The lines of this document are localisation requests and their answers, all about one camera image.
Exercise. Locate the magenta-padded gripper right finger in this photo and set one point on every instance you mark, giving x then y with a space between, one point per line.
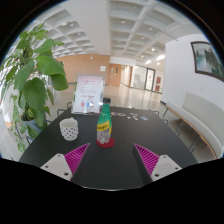
148 158

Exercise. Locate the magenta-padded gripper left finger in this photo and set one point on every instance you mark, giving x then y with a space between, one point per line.
75 158

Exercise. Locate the green plastic drink bottle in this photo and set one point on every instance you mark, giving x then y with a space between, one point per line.
104 125

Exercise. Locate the white polka dot mug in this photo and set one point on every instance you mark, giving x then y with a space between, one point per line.
69 130

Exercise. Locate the flat round red coaster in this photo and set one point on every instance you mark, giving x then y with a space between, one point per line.
108 144

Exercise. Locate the small blue card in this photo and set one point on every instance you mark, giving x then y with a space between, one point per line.
144 118

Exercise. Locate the round colourful sticker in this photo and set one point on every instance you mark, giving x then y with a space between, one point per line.
113 113
124 114
118 114

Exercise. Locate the clear acrylic sign stand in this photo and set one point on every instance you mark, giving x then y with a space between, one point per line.
87 95

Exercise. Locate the long white wooden bench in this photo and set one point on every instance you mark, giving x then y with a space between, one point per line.
203 115

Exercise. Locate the green leafy potted plant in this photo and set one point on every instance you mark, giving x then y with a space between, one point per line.
33 93

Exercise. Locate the dark framed landscape picture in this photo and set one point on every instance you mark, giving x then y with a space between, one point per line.
208 60

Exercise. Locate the recessed ceiling lights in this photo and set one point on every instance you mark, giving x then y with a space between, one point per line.
122 21

